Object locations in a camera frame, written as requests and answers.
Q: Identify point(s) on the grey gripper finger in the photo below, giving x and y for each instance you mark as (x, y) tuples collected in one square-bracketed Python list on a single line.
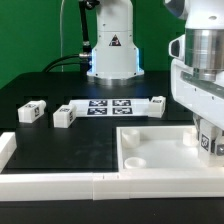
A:
[(219, 143), (196, 120)]

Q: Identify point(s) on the white U-shaped fence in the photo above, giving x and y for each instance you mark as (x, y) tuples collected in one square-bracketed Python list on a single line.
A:
[(122, 184)]

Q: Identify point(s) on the white square tabletop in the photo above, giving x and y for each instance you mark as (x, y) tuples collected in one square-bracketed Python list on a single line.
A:
[(162, 147)]

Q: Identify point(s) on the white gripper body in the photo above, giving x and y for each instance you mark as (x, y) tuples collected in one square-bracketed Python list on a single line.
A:
[(197, 68)]

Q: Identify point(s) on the white marker base plate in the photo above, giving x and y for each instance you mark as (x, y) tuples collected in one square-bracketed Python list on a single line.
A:
[(110, 107)]

